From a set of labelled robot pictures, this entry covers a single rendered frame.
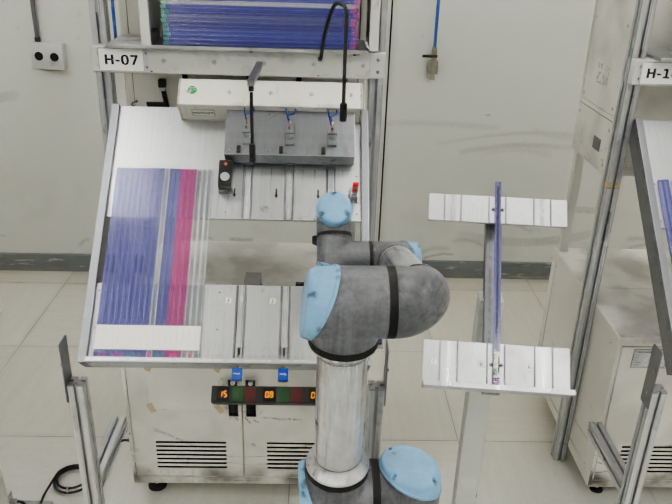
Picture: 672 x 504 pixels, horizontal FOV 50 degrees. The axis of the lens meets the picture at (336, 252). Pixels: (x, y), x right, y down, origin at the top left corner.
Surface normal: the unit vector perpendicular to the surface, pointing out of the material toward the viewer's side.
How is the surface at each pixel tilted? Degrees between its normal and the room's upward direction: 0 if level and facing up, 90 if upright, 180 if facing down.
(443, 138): 90
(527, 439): 0
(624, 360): 90
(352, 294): 50
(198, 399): 90
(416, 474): 8
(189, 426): 87
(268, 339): 45
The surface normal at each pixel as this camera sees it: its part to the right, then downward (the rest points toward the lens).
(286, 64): 0.02, 0.41
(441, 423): 0.03, -0.91
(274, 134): 0.04, -0.35
